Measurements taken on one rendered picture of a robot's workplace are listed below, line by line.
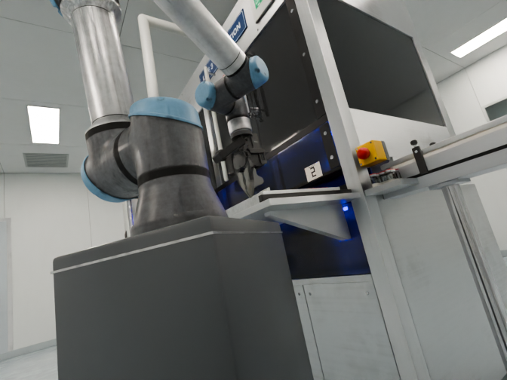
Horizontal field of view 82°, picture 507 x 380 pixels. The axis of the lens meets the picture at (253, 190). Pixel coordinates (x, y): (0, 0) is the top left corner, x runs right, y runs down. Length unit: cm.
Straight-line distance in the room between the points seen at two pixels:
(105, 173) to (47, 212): 576
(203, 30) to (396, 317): 99
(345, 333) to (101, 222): 554
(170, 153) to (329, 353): 109
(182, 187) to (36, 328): 580
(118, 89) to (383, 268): 91
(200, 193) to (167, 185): 5
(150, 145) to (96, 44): 29
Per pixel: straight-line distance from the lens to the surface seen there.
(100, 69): 67
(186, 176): 44
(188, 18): 76
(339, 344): 130
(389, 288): 108
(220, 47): 79
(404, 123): 153
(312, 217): 100
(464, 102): 592
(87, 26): 73
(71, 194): 641
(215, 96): 88
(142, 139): 48
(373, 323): 116
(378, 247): 106
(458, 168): 105
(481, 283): 112
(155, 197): 43
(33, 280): 617
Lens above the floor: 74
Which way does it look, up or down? 13 degrees up
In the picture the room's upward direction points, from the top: 12 degrees counter-clockwise
